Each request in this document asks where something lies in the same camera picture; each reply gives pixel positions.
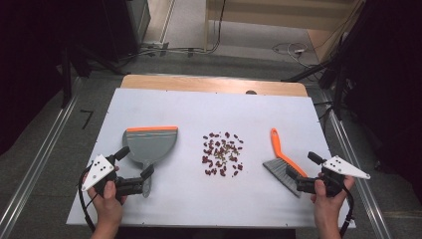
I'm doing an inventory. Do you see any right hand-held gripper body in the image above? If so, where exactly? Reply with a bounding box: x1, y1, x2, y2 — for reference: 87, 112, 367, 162
294, 154, 372, 199

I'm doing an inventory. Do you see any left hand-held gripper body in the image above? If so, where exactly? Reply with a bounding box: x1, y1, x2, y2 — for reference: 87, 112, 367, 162
81, 153, 146, 201

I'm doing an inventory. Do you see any orange-handled grey brush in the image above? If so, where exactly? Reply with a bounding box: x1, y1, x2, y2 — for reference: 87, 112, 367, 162
262, 126, 311, 199

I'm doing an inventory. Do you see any grey dustpan with orange edge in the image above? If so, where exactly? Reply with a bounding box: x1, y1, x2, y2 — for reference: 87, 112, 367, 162
121, 124, 179, 199

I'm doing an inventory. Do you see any pile of red beans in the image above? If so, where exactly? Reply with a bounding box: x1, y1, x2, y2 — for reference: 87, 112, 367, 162
200, 130, 246, 178

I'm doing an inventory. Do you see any person's left hand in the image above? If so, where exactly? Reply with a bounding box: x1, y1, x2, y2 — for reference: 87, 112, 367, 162
87, 165, 129, 231

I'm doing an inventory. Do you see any person's right hand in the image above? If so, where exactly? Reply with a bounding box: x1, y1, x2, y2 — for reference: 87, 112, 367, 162
310, 173, 356, 230

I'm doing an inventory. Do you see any white table board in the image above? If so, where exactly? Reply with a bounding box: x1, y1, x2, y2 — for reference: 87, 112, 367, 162
65, 87, 357, 231

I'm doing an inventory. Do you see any black metal stand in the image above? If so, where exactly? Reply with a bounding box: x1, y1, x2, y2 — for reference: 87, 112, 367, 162
59, 44, 128, 110
281, 31, 353, 121

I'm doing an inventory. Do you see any wooden table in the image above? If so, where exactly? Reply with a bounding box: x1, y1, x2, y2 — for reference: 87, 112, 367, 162
119, 74, 310, 99

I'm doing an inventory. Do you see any black cabinet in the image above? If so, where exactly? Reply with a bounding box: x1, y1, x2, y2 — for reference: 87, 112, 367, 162
101, 0, 152, 64

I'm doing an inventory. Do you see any light wooden furniture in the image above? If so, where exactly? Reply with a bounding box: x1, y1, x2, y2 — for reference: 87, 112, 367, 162
203, 0, 366, 65

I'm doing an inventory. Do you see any aluminium floor rail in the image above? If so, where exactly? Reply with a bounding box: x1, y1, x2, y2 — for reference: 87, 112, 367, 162
318, 90, 393, 239
0, 77, 83, 239

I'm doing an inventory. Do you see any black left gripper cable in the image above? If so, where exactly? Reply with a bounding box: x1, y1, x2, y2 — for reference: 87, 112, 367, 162
77, 164, 100, 233

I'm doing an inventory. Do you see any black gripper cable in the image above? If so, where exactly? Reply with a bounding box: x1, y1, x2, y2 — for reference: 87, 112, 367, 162
77, 164, 100, 233
337, 182, 355, 239

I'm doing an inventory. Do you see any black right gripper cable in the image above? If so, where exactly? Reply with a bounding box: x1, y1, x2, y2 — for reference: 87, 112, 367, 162
337, 182, 355, 239

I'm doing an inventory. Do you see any white floor cable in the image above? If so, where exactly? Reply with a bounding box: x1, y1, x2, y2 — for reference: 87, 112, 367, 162
271, 41, 320, 70

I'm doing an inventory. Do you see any black floor cable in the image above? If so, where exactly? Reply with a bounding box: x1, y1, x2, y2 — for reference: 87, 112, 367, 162
118, 0, 228, 62

